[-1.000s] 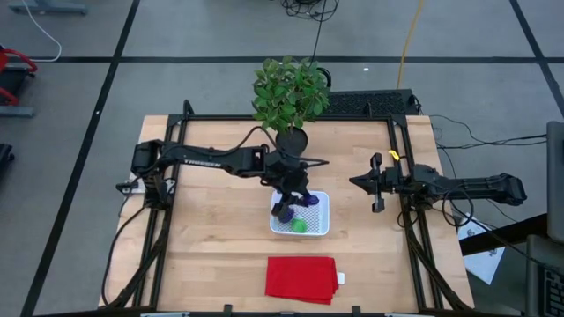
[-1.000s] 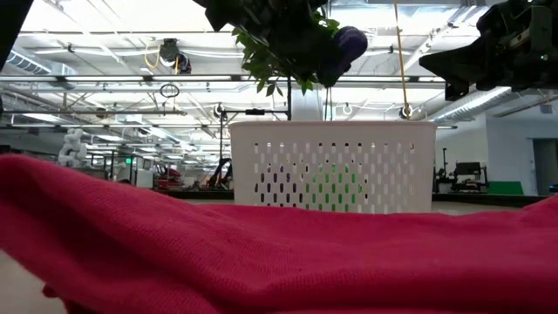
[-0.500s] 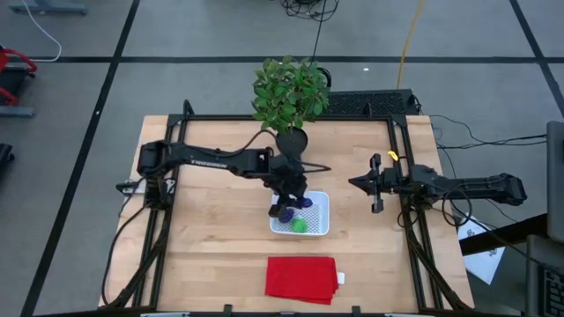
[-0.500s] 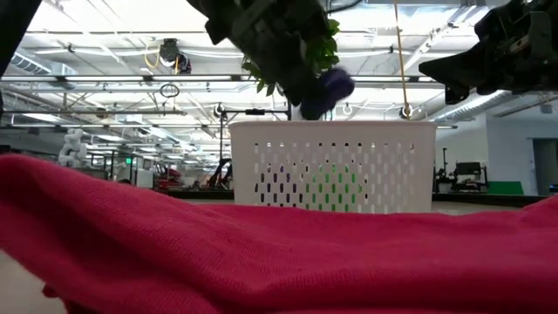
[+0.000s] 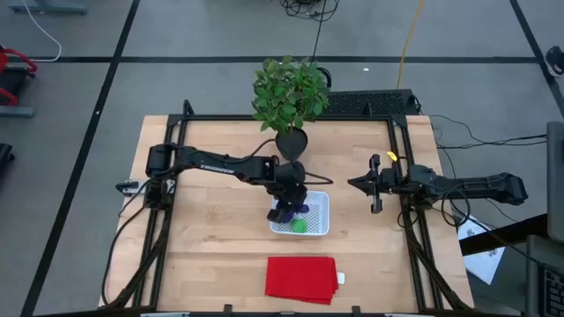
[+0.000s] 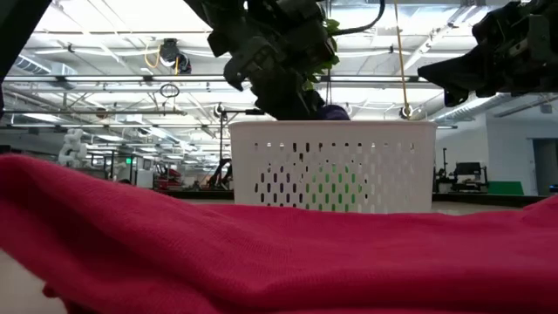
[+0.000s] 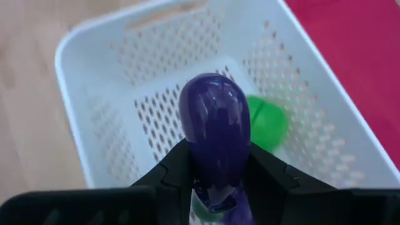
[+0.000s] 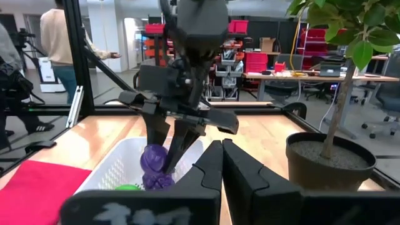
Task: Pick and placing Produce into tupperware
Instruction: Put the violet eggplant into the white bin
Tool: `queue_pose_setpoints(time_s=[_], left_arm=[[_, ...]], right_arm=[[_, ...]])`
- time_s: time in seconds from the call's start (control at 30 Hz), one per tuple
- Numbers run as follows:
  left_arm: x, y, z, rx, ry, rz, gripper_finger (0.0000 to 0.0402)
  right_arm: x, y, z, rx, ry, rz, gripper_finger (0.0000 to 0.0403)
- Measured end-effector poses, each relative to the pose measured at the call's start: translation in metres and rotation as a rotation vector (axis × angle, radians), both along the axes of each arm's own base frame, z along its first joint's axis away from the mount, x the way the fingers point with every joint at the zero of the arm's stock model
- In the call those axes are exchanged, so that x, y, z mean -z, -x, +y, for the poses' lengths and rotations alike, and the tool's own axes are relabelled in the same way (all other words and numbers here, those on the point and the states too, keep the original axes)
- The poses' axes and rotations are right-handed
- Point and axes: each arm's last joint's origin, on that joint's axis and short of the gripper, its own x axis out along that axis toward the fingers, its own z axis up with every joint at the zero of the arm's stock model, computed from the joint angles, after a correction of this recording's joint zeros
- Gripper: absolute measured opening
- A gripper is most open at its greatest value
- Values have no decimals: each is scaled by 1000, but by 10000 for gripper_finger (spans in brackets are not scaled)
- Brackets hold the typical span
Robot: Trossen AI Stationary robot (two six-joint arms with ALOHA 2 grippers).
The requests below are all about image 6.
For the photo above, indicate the red folded cloth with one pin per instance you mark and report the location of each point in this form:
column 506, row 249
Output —
column 279, row 261

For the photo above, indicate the red machine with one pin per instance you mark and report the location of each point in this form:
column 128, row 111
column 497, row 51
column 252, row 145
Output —
column 168, row 179

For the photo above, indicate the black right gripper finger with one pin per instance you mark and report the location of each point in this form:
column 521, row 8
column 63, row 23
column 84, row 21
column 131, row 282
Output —
column 457, row 74

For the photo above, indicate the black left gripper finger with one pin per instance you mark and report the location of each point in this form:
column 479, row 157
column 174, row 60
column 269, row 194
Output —
column 287, row 107

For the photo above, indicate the black machine stand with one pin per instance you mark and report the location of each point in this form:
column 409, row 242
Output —
column 466, row 174

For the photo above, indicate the white perforated plastic basket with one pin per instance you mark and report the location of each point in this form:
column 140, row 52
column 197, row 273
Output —
column 392, row 152

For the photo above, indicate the purple toy eggplant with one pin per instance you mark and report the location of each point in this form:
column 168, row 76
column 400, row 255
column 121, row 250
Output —
column 333, row 112

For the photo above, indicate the green toy bell pepper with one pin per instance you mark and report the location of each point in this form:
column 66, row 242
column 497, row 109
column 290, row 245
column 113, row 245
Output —
column 333, row 185

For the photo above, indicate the white robot figure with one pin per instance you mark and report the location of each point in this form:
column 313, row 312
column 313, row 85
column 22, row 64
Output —
column 73, row 148

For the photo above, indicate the purple toy grapes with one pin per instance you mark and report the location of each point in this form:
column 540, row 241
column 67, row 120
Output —
column 279, row 187

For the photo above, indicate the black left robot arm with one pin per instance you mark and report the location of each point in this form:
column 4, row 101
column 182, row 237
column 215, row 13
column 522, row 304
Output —
column 202, row 8

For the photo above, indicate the green leafy plant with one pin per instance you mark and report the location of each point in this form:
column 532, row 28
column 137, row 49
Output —
column 329, row 56

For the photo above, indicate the green board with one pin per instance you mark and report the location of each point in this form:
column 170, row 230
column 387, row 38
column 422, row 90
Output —
column 505, row 188

